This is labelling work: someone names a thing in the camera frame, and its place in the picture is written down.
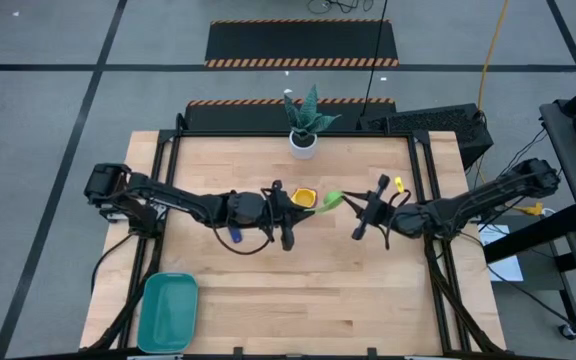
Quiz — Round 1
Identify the snake plant in white pot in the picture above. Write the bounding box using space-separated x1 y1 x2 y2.
282 84 343 161

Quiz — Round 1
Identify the black hanging cable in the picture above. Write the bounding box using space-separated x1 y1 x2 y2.
360 0 389 119

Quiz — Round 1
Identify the teal plastic basket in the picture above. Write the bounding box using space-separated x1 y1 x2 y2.
136 272 200 355

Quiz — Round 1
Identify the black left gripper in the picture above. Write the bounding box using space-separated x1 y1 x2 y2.
225 180 314 252

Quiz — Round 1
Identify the yellow hanging cable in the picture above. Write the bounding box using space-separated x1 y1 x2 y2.
472 0 544 217

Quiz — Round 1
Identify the black hazard-striped floor ramp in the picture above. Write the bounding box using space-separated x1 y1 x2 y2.
183 97 398 134

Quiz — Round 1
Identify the black cable coil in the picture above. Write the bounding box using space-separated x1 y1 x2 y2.
307 0 375 15

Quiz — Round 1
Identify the white paper sheet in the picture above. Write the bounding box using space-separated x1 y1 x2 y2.
477 223 525 284

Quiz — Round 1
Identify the black computer case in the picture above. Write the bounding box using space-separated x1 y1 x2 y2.
356 102 495 171

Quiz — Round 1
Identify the black aluminium table frame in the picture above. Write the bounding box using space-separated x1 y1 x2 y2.
85 113 504 360

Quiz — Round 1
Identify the yellow measuring cup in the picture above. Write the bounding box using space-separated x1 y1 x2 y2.
290 187 318 209

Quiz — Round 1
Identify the large black hazard-striped floor mat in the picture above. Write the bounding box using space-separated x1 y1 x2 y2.
204 18 400 70

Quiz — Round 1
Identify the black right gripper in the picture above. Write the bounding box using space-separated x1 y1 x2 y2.
341 173 422 240

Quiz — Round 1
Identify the green measuring cup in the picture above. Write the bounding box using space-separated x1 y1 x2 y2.
311 190 345 217

